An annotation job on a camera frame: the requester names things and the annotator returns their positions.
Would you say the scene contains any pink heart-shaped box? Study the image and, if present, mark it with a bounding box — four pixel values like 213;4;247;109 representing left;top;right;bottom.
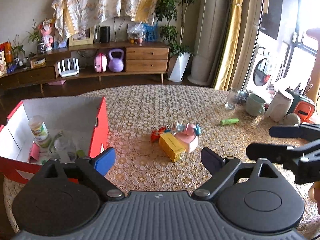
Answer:
174;133;199;153

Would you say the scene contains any yellow small box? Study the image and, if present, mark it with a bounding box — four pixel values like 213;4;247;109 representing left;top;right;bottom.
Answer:
159;132;185;163

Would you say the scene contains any red orange toy figure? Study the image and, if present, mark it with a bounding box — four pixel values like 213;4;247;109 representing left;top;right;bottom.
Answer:
150;126;167;142

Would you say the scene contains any person's right hand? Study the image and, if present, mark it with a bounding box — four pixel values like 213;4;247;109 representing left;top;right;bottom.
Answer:
306;28;320;215

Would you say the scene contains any green orange pen holder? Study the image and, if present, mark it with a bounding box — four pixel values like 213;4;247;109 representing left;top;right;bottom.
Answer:
285;78;315;123

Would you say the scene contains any clear plastic cup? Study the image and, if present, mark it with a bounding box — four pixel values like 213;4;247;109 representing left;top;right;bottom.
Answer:
54;137;76;163

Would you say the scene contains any white thermos pitcher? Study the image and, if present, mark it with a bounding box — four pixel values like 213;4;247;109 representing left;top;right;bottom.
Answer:
265;90;293;122

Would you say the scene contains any red cardboard storage box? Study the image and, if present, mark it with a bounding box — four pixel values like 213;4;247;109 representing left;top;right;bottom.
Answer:
1;96;109;184

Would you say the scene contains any small green tube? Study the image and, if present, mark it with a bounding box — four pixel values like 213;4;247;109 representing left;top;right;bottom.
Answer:
219;118;239;126

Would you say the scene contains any green ceramic mug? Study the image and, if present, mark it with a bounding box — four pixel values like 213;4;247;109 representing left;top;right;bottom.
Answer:
246;93;266;117

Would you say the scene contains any pink folded card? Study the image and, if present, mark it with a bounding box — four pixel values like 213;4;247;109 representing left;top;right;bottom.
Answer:
28;141;40;163

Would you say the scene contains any green label plastic jar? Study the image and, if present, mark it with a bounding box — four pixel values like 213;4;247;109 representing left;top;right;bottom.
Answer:
28;115;51;148

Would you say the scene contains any clear drinking glass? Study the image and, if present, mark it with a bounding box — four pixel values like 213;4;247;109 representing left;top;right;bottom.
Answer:
225;88;241;110

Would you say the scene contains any washing machine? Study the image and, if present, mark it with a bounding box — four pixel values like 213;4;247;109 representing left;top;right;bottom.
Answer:
244;43;276;94

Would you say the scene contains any yellow curtain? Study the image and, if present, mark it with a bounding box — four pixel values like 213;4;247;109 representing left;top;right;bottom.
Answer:
213;0;244;90

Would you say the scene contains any white wifi router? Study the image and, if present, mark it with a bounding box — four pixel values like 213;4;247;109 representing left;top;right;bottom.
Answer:
57;58;79;77

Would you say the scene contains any purple kettlebell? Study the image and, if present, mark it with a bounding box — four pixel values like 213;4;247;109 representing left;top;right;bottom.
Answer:
108;49;124;73

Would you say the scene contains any wooden TV cabinet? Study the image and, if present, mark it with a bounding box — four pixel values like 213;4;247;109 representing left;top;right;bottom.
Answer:
1;42;171;92

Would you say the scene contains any orange snack box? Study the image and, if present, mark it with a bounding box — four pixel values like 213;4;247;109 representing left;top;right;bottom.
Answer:
0;50;7;76

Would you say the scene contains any black cylindrical speaker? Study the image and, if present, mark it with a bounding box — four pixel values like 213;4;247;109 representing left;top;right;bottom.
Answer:
99;26;110;43

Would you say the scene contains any plastic bag of fruit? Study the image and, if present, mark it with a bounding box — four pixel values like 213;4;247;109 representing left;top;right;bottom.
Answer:
126;22;146;44

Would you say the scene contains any small potted plant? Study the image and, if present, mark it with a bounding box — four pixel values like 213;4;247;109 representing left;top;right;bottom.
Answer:
27;20;46;55

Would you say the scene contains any blue gift bag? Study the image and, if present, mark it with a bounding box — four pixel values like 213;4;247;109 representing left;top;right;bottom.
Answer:
143;23;158;42

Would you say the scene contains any pink doll figure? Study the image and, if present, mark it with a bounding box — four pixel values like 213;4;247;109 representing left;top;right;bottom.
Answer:
39;19;54;51

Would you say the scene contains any floral hanging cloth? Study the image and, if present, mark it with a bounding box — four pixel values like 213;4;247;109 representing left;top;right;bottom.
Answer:
52;0;158;38

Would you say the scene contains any tall potted tree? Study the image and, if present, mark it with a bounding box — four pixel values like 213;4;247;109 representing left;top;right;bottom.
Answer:
155;0;197;83

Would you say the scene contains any cream picture frame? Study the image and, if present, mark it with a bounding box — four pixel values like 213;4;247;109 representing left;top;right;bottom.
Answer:
68;28;94;47

